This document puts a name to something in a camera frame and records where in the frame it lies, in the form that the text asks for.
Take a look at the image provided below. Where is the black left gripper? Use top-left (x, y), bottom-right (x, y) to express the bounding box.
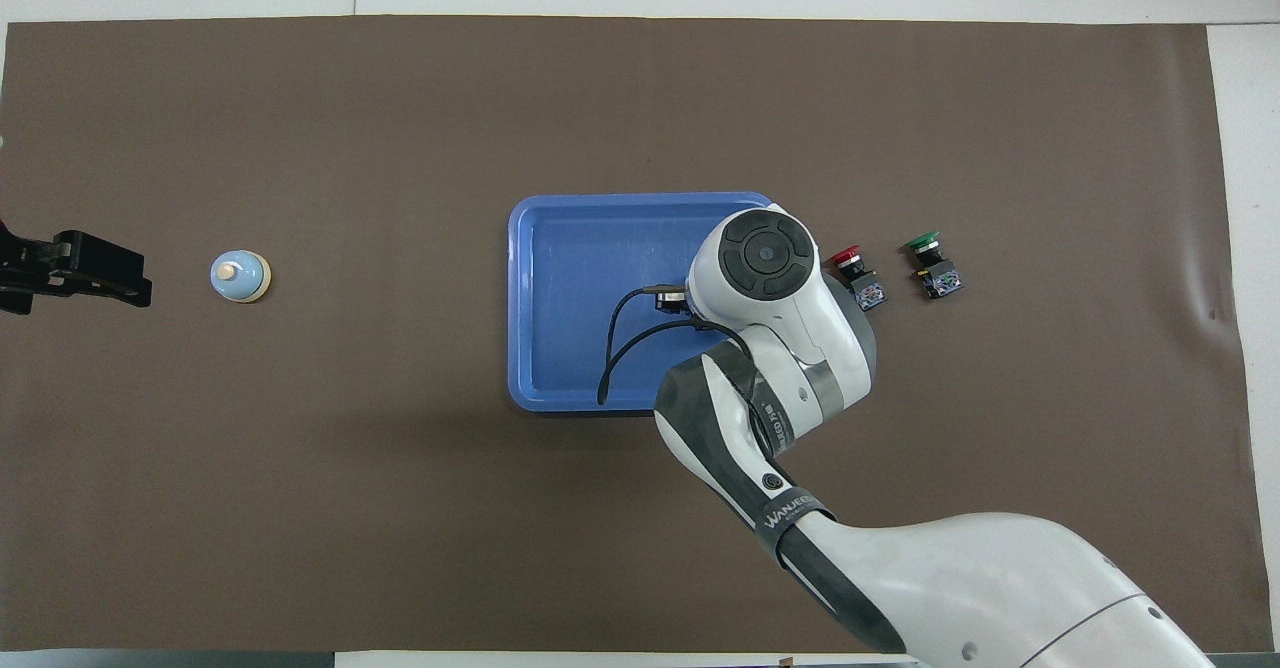
top-left (0, 220), bottom-right (154, 315)

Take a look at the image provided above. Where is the light blue call bell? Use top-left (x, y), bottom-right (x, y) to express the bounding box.
top-left (210, 249), bottom-right (272, 305)

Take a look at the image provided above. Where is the red push button switch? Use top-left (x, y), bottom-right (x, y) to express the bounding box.
top-left (832, 246), bottom-right (889, 311)

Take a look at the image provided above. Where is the green push button switch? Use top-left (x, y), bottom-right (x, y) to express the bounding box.
top-left (900, 231), bottom-right (964, 301)

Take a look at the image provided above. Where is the blue plastic tray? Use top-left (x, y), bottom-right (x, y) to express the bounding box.
top-left (507, 192), bottom-right (787, 414)

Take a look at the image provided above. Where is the brown table mat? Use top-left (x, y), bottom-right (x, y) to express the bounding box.
top-left (0, 14), bottom-right (1276, 654)

